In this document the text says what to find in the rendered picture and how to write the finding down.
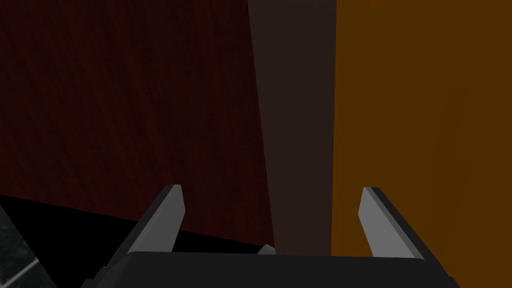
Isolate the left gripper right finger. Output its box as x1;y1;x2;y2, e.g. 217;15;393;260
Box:
357;185;426;260

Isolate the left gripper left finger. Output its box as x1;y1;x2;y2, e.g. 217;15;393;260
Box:
126;183;187;254

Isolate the dark red wooden door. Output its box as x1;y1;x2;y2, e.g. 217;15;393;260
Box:
0;0;277;250

